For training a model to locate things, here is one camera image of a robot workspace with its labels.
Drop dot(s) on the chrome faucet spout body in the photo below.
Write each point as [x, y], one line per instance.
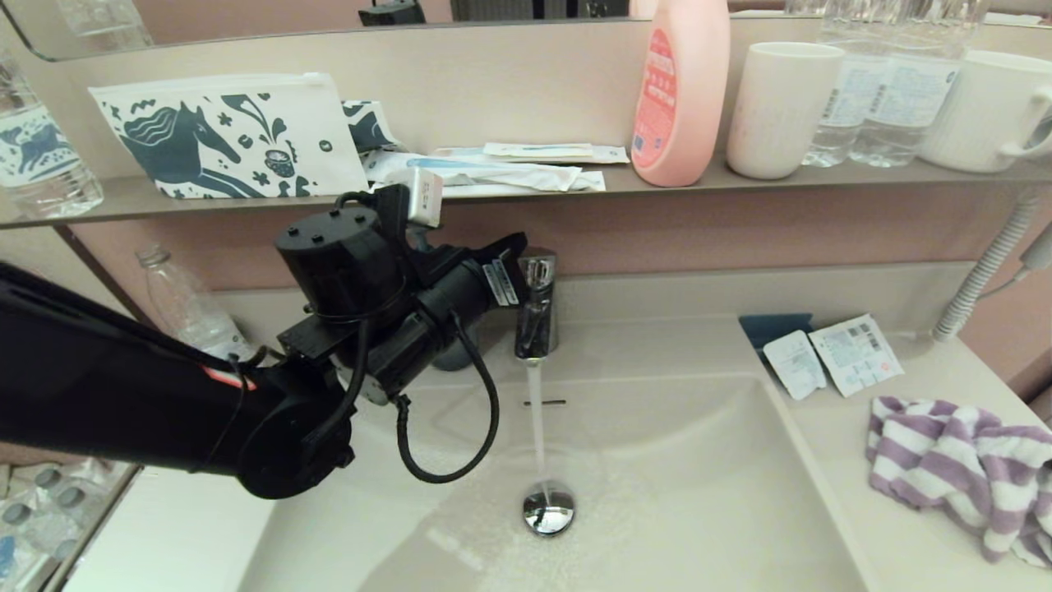
[537, 329]

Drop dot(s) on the grey hair dryer handset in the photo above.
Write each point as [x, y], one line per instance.
[1037, 247]

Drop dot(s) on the slim packet with blue stripe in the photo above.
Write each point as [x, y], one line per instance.
[538, 150]

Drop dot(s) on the clear nearly empty plastic bottle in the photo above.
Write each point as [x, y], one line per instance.
[177, 296]

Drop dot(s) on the white sachet with barcode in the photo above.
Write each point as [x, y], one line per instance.
[856, 355]

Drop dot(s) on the purple white striped towel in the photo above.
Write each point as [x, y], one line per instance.
[945, 460]

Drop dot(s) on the grey pump soap bottle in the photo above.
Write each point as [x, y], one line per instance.
[464, 355]

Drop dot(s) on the pink lotion bottle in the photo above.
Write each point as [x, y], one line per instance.
[686, 99]

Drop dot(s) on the beige ceramic sink basin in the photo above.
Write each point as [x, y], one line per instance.
[699, 510]

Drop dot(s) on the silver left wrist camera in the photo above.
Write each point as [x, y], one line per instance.
[426, 197]

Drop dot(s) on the wide flat white packet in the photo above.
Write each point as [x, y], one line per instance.
[612, 154]

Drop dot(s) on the clear labelled water bottle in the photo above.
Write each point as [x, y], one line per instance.
[828, 138]
[906, 105]

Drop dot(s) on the water bottle blue horse label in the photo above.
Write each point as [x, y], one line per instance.
[41, 154]

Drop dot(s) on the shrink wrapped water bottle pack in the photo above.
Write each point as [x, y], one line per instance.
[49, 526]

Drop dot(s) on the chrome sink drain stopper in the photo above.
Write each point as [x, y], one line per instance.
[548, 510]

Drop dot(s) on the small white sachet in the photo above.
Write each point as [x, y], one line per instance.
[795, 363]

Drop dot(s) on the white toothbrush packet blue print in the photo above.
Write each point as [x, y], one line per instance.
[509, 174]

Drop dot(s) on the long plain white packet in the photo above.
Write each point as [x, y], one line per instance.
[526, 191]

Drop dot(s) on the large white horse print pouch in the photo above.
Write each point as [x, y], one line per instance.
[234, 138]

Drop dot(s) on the dark blue tray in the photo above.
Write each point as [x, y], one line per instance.
[772, 326]

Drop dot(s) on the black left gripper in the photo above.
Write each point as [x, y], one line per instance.
[345, 263]

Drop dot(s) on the wall mirror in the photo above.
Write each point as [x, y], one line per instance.
[246, 16]

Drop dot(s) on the small white horse print pouch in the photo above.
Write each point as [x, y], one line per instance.
[368, 126]

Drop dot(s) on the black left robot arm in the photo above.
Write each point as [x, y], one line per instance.
[99, 386]

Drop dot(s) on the grey wall shelf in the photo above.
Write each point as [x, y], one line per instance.
[822, 181]

